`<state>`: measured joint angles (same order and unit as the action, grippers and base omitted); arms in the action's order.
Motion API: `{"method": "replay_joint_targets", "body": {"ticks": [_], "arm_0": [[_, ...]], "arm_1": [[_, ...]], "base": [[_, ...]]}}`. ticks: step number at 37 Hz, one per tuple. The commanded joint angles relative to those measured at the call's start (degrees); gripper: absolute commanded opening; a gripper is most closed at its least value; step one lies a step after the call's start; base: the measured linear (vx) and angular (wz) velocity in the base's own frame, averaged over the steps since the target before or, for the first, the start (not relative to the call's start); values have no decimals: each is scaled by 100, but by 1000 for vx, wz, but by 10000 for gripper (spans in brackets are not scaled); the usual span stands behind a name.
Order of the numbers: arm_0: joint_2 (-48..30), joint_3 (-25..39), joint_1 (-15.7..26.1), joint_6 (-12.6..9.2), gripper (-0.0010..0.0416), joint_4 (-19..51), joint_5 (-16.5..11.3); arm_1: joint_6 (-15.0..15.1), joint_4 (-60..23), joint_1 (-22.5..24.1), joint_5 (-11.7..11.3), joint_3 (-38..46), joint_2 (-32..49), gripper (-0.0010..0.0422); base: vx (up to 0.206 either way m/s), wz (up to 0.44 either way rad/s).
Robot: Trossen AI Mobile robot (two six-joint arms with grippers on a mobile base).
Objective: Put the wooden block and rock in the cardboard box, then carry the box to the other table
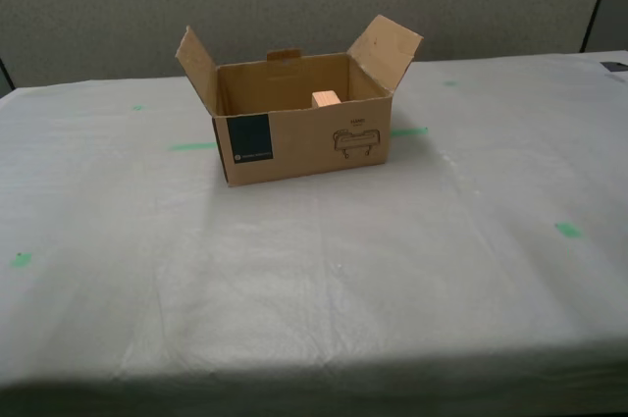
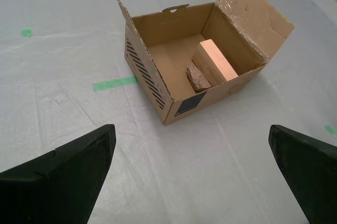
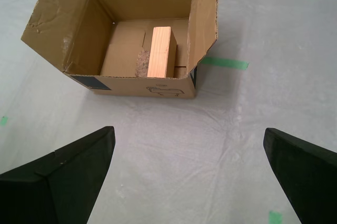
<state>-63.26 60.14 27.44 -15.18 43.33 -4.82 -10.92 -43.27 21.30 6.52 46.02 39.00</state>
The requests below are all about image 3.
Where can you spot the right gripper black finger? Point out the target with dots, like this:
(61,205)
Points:
(310,179)
(47,195)

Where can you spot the small beige rock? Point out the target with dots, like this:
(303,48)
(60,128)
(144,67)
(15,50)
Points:
(143,63)

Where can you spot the brown cardboard box flaps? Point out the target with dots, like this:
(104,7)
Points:
(79,23)

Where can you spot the light wooden block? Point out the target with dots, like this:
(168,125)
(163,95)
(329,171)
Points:
(158,52)

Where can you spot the green tape piece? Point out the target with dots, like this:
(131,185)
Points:
(275,218)
(3,121)

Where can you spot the white plastic table cover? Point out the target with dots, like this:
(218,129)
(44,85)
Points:
(171,155)

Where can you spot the long green tape strip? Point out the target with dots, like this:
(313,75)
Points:
(226,63)

